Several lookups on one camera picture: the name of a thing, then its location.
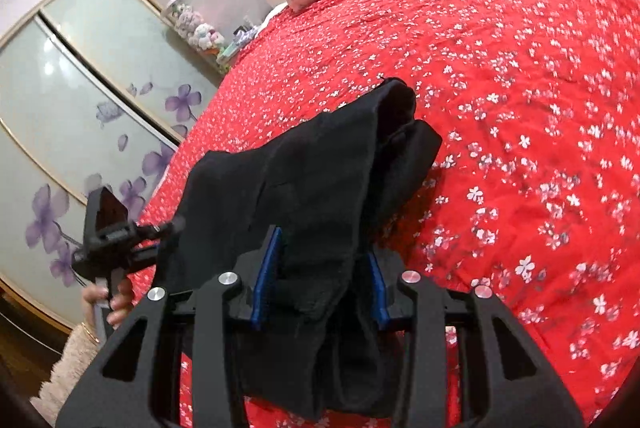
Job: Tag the black pants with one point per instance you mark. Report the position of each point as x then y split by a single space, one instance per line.
310 168

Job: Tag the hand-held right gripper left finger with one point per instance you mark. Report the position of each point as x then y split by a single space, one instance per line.
270 270

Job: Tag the person's left hand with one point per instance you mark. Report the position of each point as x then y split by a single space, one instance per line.
120 303

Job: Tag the red floral bedspread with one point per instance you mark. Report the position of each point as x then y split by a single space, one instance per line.
500 83

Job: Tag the stuffed toys on shelf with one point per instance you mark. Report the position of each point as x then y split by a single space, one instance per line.
200 53

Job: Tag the person's left forearm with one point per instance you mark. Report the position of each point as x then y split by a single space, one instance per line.
90 315

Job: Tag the glass jar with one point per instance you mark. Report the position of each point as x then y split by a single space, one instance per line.
173 10

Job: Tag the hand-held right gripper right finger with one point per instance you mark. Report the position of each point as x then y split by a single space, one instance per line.
377 280

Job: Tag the white plush toy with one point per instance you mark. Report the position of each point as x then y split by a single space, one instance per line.
206 35

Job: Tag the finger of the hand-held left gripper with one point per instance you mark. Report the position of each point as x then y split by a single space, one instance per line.
162 227
145 259

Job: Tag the flower-print sliding wardrobe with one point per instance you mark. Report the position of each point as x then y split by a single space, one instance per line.
75 83

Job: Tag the lilac plush toy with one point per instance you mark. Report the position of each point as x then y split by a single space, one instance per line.
189 19

